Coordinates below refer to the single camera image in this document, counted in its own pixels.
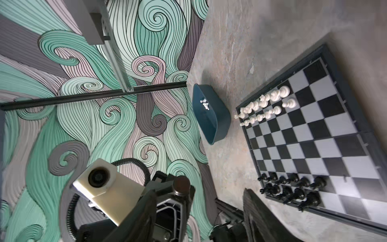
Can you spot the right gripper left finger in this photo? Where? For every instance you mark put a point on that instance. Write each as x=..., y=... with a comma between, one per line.
x=139, y=225

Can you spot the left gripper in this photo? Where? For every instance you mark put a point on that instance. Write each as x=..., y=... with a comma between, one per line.
x=174, y=198

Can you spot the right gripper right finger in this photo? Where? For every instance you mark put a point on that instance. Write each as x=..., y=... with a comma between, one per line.
x=260, y=223

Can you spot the black white chessboard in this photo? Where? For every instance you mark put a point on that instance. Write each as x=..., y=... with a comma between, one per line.
x=327, y=134

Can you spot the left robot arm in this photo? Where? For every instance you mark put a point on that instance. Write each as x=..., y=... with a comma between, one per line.
x=98, y=231

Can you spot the black chess pieces group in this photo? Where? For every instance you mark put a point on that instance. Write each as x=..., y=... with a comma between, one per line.
x=292, y=189

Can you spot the white pieces in bin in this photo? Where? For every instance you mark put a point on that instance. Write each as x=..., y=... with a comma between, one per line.
x=205, y=104

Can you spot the white chess pieces group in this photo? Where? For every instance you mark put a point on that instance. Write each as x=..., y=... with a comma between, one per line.
x=274, y=96

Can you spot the teal plastic bin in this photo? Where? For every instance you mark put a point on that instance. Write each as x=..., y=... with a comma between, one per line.
x=214, y=123

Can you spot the aluminium wall rail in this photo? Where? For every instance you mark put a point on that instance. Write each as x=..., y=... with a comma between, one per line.
x=111, y=48

